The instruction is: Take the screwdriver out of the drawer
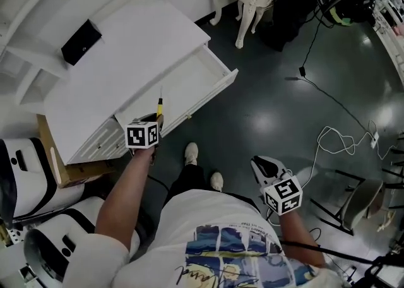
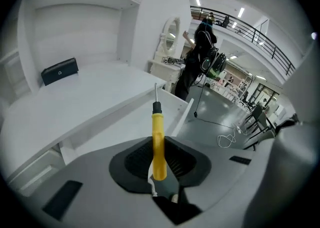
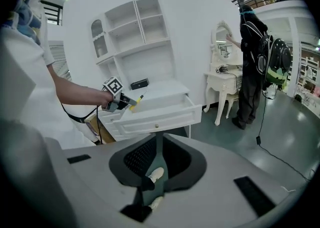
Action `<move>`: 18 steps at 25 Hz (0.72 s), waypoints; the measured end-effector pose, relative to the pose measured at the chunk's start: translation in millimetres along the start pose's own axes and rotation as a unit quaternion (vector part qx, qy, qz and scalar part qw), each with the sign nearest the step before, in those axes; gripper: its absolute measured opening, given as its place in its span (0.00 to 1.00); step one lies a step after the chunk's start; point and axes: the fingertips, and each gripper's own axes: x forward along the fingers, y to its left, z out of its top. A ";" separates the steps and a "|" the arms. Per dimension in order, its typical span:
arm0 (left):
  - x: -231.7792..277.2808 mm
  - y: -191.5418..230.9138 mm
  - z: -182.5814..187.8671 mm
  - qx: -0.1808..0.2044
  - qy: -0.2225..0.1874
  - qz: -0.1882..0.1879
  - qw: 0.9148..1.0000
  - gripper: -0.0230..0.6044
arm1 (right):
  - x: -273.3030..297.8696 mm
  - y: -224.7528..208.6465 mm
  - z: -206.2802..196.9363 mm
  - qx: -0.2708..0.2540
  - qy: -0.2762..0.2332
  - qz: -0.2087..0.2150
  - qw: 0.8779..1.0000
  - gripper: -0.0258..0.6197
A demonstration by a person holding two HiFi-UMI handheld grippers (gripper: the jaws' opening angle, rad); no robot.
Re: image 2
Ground black rectangular box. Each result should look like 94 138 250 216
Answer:
40 57 80 87

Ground black mezzanine railing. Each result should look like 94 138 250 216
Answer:
189 5 296 77

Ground yellow handled screwdriver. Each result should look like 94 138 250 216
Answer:
151 82 168 182

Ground small white desk drawer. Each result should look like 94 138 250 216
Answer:
7 155 63 192

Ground white desk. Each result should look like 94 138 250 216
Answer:
0 61 168 197

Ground white vanity table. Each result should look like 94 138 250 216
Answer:
147 57 187 93

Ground black office chair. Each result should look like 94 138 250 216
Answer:
239 91 251 109

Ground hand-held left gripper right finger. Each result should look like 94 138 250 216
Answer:
164 136 259 228

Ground white oval vanity mirror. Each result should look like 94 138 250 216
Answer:
157 16 182 61

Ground white floor cable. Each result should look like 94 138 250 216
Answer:
216 125 242 149

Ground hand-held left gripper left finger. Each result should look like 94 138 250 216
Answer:
22 136 181 228

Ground black framed glass door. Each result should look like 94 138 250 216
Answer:
249 82 280 108

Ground white hutch shelf unit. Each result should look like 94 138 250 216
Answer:
0 0 151 103

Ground dark grey chair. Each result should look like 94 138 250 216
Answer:
245 104 276 143

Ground black floor cable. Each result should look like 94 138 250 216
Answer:
192 75 241 131

